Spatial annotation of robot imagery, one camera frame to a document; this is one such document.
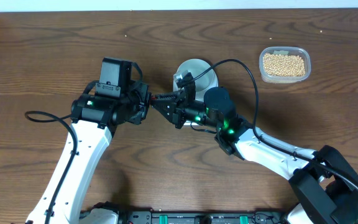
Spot white digital kitchen scale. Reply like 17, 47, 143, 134
172, 70, 220, 126

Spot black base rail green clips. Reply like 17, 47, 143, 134
82, 202, 291, 224

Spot clear plastic soybean container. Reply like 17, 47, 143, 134
259, 47, 311, 84

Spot grey round bowl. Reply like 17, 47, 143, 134
176, 58, 216, 93

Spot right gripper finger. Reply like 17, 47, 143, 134
152, 91, 185, 100
151, 98, 179, 128

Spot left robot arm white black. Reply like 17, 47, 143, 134
25, 57, 151, 223

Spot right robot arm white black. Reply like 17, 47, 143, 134
151, 85, 358, 223

